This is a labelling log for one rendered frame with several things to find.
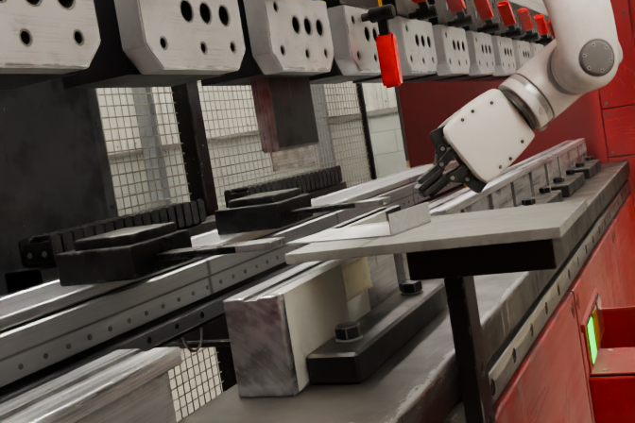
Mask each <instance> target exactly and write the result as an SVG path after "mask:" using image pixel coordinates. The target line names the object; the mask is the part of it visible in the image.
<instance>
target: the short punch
mask: <svg viewBox="0 0 635 423"><path fill-rule="evenodd" d="M250 85H251V90H252V96H253V102H254V108H255V113H256V119H257V125H258V130H259V136H260V142H261V147H262V151H263V152H264V153H270V157H271V162H272V168H273V172H276V171H281V170H284V169H289V168H293V167H298V166H302V165H306V164H310V163H315V156H314V149H313V145H314V144H318V142H319V138H318V128H317V122H316V116H315V110H314V104H313V98H312V93H311V87H310V81H309V77H266V78H261V79H256V80H252V81H251V82H250Z"/></svg>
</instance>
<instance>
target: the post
mask: <svg viewBox="0 0 635 423"><path fill-rule="evenodd" d="M171 92H174V93H172V97H173V102H176V104H174V109H175V112H177V113H175V114H176V120H177V123H179V124H177V126H178V131H179V132H180V134H179V136H180V142H181V143H183V144H181V145H180V147H181V153H184V154H182V158H183V163H185V162H186V164H184V169H185V173H188V174H186V180H187V183H190V184H187V186H188V192H189V194H190V193H191V194H190V195H189V196H190V201H196V202H197V200H198V199H202V200H203V201H204V207H205V211H206V217H207V216H211V215H214V214H215V211H218V204H217V198H216V192H215V183H214V177H213V171H212V165H211V160H210V154H209V148H208V143H207V137H206V132H205V126H204V121H203V115H202V109H201V104H200V98H199V92H198V86H197V81H194V82H189V83H185V84H180V85H176V86H171ZM215 351H216V352H217V351H218V353H216V357H217V362H220V363H219V364H218V367H219V372H220V371H222V372H221V373H220V379H221V381H223V382H222V383H221V384H222V390H223V392H224V391H227V390H228V389H230V388H231V387H233V386H234V385H235V384H237V380H236V375H235V369H234V364H233V358H232V348H231V347H215Z"/></svg>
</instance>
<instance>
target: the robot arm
mask: <svg viewBox="0 0 635 423"><path fill-rule="evenodd" d="M542 1H543V3H544V5H545V7H546V9H547V12H548V14H549V18H550V21H551V24H552V28H553V30H554V34H555V39H554V40H553V41H551V42H550V43H549V44H548V45H546V46H545V47H544V48H543V49H542V50H541V51H540V52H539V53H538V54H537V55H536V56H534V57H533V58H532V59H531V60H529V61H528V62H527V63H526V64H525V65H523V66H522V67H521V68H520V69H519V70H517V71H516V72H515V73H514V74H513V75H511V76H510V77H509V78H508V79H506V80H505V81H504V82H503V83H502V84H500V85H499V87H498V90H496V89H491V90H489V91H487V92H485V93H482V94H481V95H479V96H478V97H476V98H474V99H473V101H471V102H470V103H468V104H467V105H466V106H464V107H463V108H461V109H460V110H458V111H457V112H456V113H455V114H453V115H452V116H451V117H449V118H448V119H447V120H446V121H444V122H443V123H442V124H441V125H440V126H439V127H438V128H437V129H435V130H433V131H431V132H430V133H429V137H430V139H431V141H432V143H433V145H434V147H435V149H436V151H435V160H434V162H433V166H432V167H431V168H430V169H429V170H428V171H426V172H425V173H424V174H423V175H422V176H420V177H419V178H418V179H417V182H418V183H419V184H417V185H416V186H415V187H414V189H415V190H416V191H419V195H420V196H422V197H426V196H428V195H429V196H430V197H432V196H434V195H435V194H437V193H438V192H439V191H440V190H441V189H443V188H444V187H445V186H446V185H447V184H448V183H450V182H455V183H463V184H465V185H466V186H467V187H468V188H470V189H471V190H472V191H474V192H475V193H481V192H482V191H483V189H484V188H485V187H486V185H487V184H488V183H490V182H492V181H493V180H495V179H496V178H497V177H498V176H500V175H501V174H502V173H503V172H504V171H505V170H506V169H507V168H508V166H509V165H510V164H511V163H512V162H514V161H515V160H516V159H517V158H518V157H519V156H520V155H521V154H522V152H523V151H524V150H525V149H526V148H527V147H528V145H529V144H530V143H531V141H532V140H533V139H534V137H535V134H534V131H535V129H538V130H539V132H541V131H544V130H545V129H546V128H547V125H548V124H549V122H552V121H553V120H554V119H555V118H556V117H558V116H559V115H560V114H561V113H562V112H564V111H565V110H566V109H567V108H568V107H570V106H571V105H572V104H573V103H574V102H575V101H576V100H577V99H578V98H579V97H580V96H582V95H583V94H584V93H587V92H591V91H594V90H597V89H600V88H602V87H604V86H605V85H607V84H608V83H609V82H611V81H612V79H613V78H614V76H615V75H616V72H617V70H618V66H619V64H620V63H621V61H622V59H623V51H622V47H621V45H620V44H619V42H618V37H617V31H616V25H615V21H614V16H613V11H612V7H611V3H610V0H542ZM452 159H455V161H456V162H457V163H458V164H459V166H457V167H456V168H455V169H453V170H452V171H450V172H448V173H444V174H443V175H442V173H443V171H444V170H445V167H446V166H447V164H448V163H449V162H450V161H451V160H452Z"/></svg>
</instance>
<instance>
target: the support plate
mask: <svg viewBox="0 0 635 423"><path fill-rule="evenodd" d="M586 209H587V202H586V199H580V200H572V201H563V202H555V203H547V204H539V205H530V206H521V207H513V208H505V209H497V210H488V211H473V212H464V213H456V214H447V215H439V216H431V221H432V222H430V223H428V224H425V225H422V226H420V227H417V228H413V229H410V230H408V231H406V232H403V233H400V234H398V235H395V236H392V237H382V238H378V239H376V240H374V241H372V242H370V243H368V244H366V245H363V246H360V245H362V244H364V243H366V242H369V241H371V240H367V239H358V240H346V241H333V242H321V243H312V244H310V245H306V246H304V247H301V248H299V249H297V250H294V251H292V252H290V253H287V254H285V261H286V264H291V263H302V262H321V261H330V260H340V259H350V258H360V257H369V256H380V255H389V254H400V253H409V252H419V251H429V250H439V249H449V248H459V247H468V246H479V245H497V244H507V243H517V242H527V241H537V240H546V239H557V238H561V237H562V236H563V234H564V233H565V232H566V231H567V230H568V229H569V228H570V226H571V225H572V224H573V223H574V222H575V221H576V220H577V218H578V217H579V216H580V215H581V214H582V213H583V212H584V211H585V210H586Z"/></svg>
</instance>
